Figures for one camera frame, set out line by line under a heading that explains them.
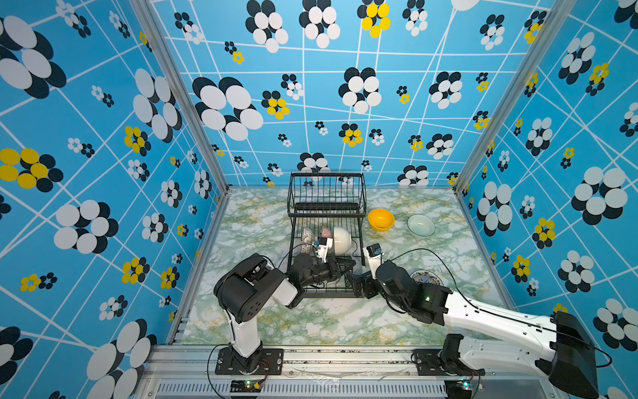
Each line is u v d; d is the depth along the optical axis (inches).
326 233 35.2
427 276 34.3
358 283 26.3
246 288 19.6
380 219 41.6
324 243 32.3
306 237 35.1
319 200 43.7
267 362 28.8
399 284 21.7
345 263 31.8
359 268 32.3
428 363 28.4
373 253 25.7
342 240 35.8
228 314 19.8
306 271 27.9
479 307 19.2
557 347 16.0
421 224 40.4
